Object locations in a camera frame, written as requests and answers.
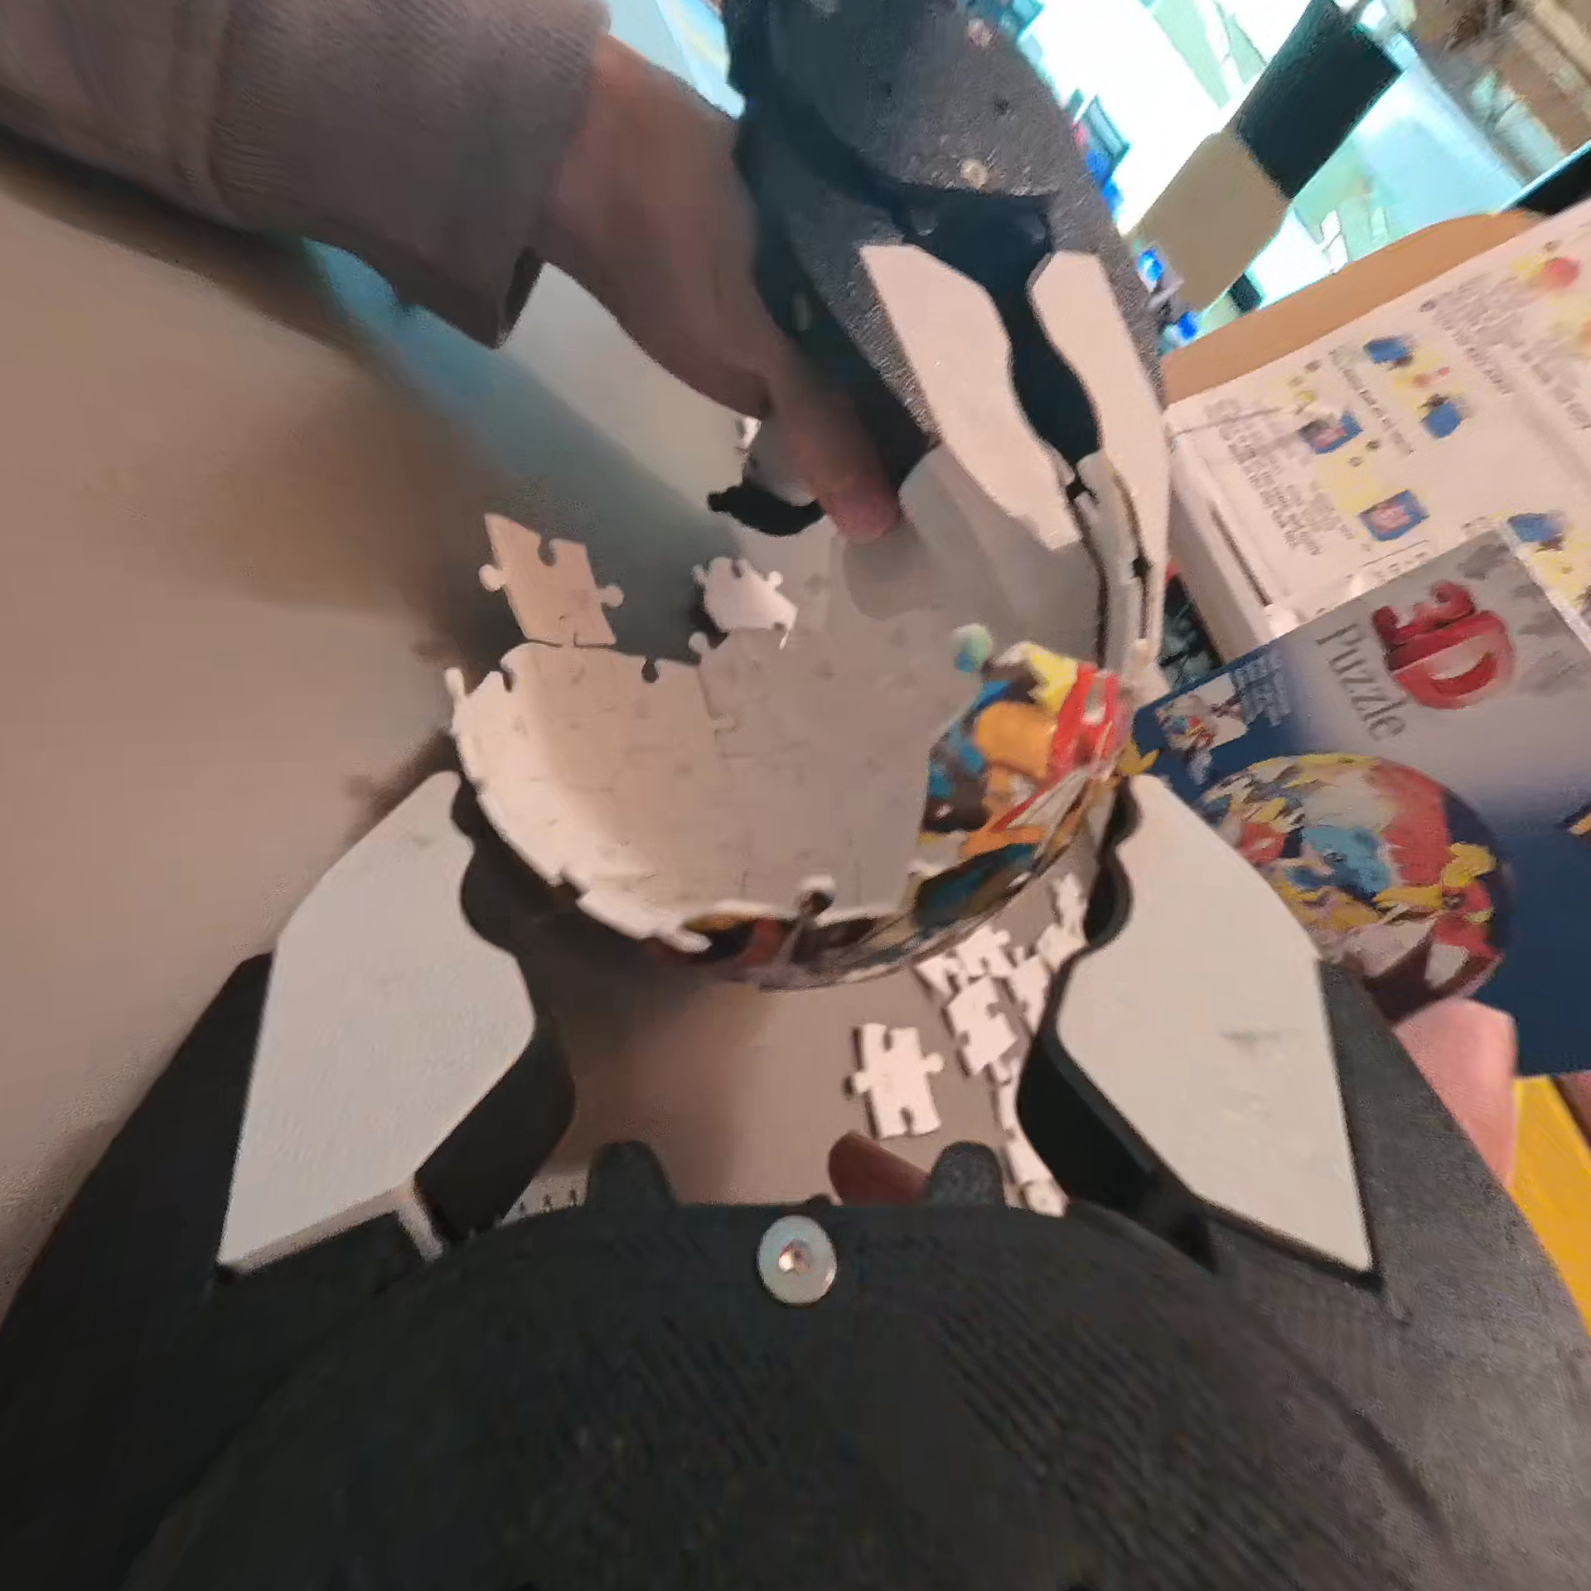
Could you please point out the pile of loose puzzle pieces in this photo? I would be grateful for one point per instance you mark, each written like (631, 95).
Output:
(898, 1081)

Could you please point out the brown cardboard board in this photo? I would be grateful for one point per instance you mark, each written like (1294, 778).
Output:
(1244, 348)

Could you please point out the person's right hand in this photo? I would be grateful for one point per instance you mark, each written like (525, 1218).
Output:
(1455, 1081)

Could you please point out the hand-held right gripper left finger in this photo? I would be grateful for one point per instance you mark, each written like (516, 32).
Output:
(386, 1020)

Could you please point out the person's left forearm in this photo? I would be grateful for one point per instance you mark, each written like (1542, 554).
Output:
(311, 111)

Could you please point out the joined white puzzle pieces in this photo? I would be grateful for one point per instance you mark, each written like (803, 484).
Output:
(555, 584)

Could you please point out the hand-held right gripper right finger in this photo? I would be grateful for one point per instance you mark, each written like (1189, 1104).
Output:
(1206, 1056)

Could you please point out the person's left hand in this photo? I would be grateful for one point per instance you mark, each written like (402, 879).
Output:
(647, 224)

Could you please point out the beige and black hanging panel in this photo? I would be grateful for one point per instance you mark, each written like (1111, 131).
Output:
(1213, 224)

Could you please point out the printed puzzle box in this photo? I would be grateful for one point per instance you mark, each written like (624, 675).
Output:
(1368, 746)

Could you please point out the colourful puzzle ball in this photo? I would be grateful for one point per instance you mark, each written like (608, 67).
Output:
(697, 771)

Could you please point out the printed instruction sheet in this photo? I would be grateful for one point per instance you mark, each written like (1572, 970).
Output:
(1405, 410)

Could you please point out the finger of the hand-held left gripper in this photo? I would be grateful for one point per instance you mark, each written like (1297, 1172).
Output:
(1113, 373)
(957, 373)

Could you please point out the yellow bin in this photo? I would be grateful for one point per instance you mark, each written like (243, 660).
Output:
(1554, 1194)

